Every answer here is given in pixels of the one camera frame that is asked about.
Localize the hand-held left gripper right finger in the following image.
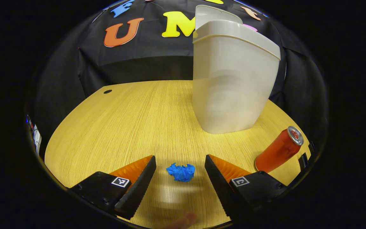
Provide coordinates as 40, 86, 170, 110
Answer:
204, 154, 288, 223

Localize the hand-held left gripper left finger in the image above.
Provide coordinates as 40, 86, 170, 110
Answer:
69, 155, 157, 220

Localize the red pop can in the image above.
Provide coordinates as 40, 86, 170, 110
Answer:
255, 126, 304, 173

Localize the blue paper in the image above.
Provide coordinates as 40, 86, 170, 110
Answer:
166, 163, 195, 182

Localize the white desktop garbage bin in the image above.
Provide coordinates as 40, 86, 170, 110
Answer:
192, 5, 281, 135

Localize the wooden desktop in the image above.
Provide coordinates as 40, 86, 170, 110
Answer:
44, 80, 312, 229

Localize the black backdrop cloth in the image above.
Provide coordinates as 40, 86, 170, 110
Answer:
32, 0, 326, 150

